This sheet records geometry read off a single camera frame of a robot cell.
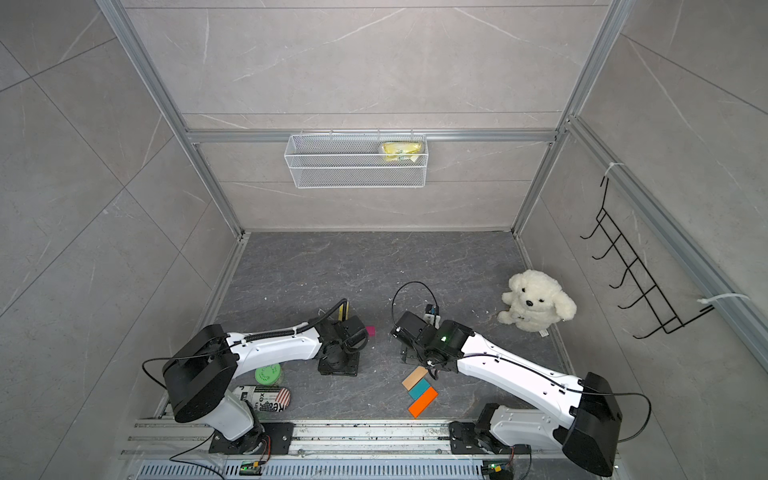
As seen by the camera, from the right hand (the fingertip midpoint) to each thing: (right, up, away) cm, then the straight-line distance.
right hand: (418, 354), depth 77 cm
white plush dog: (+33, +13, +3) cm, 35 cm away
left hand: (-18, -6, +8) cm, 20 cm away
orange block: (+1, -14, +1) cm, 14 cm away
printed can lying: (-40, -12, 0) cm, 42 cm away
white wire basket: (-19, +58, +24) cm, 66 cm away
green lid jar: (-40, -6, +2) cm, 41 cm away
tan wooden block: (0, -8, +7) cm, 10 cm away
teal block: (+1, -11, +5) cm, 12 cm away
